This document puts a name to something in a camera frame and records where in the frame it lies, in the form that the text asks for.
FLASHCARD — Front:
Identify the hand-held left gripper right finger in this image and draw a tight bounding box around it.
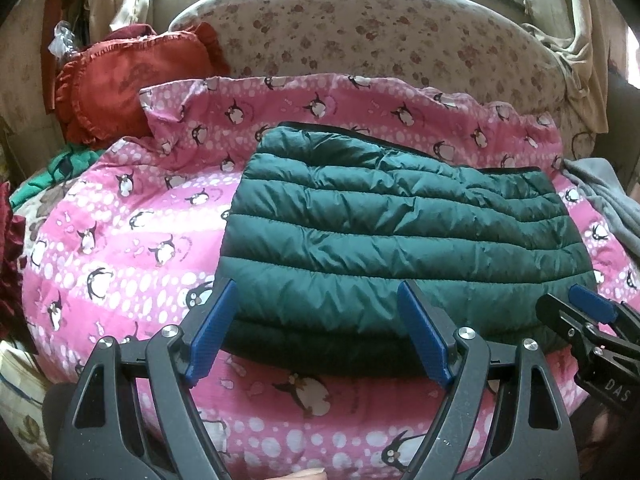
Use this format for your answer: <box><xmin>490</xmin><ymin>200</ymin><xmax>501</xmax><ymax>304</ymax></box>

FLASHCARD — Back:
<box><xmin>397</xmin><ymin>280</ymin><xmax>576</xmax><ymax>480</ymax></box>

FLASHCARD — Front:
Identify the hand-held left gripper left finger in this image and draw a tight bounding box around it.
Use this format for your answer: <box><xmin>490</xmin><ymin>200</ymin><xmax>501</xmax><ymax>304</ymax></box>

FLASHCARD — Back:
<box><xmin>52</xmin><ymin>280</ymin><xmax>238</xmax><ymax>480</ymax></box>

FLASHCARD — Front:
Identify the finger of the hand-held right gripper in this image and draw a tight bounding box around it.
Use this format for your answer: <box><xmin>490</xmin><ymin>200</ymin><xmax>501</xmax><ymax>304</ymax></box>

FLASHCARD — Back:
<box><xmin>570</xmin><ymin>284</ymin><xmax>640</xmax><ymax>346</ymax></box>
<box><xmin>536</xmin><ymin>294</ymin><xmax>596</xmax><ymax>356</ymax></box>

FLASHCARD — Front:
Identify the green puffer jacket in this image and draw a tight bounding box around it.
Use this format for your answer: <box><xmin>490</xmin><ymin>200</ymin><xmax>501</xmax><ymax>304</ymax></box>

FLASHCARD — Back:
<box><xmin>216</xmin><ymin>122</ymin><xmax>598</xmax><ymax>376</ymax></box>

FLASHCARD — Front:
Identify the grey cloth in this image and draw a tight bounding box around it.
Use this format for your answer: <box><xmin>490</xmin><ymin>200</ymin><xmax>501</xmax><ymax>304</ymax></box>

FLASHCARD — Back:
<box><xmin>564</xmin><ymin>156</ymin><xmax>640</xmax><ymax>258</ymax></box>

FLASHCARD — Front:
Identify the pink penguin print blanket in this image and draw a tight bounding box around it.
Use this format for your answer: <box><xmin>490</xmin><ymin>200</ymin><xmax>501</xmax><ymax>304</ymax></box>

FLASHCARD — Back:
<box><xmin>20</xmin><ymin>74</ymin><xmax>640</xmax><ymax>480</ymax></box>

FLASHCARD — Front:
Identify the cream floral bedsheet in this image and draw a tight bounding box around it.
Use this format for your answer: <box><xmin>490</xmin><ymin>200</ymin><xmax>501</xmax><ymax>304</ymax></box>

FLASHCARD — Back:
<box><xmin>0</xmin><ymin>340</ymin><xmax>56</xmax><ymax>480</ymax></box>

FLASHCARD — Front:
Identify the dark red cloth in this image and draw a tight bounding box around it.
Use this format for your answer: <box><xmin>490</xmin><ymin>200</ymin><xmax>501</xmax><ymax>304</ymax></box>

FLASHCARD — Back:
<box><xmin>0</xmin><ymin>180</ymin><xmax>28</xmax><ymax>343</ymax></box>

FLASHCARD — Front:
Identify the green cloth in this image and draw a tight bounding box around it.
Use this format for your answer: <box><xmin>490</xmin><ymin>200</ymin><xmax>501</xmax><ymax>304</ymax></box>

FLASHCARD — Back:
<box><xmin>12</xmin><ymin>142</ymin><xmax>107</xmax><ymax>211</ymax></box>

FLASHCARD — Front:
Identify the red ruffled pillow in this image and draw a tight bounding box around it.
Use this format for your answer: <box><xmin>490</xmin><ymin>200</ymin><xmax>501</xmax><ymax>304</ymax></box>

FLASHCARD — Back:
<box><xmin>54</xmin><ymin>22</ymin><xmax>231</xmax><ymax>150</ymax></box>

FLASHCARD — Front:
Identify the floral upholstered headboard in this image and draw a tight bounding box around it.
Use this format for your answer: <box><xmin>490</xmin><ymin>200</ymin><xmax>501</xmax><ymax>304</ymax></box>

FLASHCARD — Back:
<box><xmin>167</xmin><ymin>0</ymin><xmax>608</xmax><ymax>161</ymax></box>

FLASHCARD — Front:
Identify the clear plastic bag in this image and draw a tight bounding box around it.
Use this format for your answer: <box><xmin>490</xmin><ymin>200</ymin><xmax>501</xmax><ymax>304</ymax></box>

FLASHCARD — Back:
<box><xmin>49</xmin><ymin>19</ymin><xmax>83</xmax><ymax>63</ymax></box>

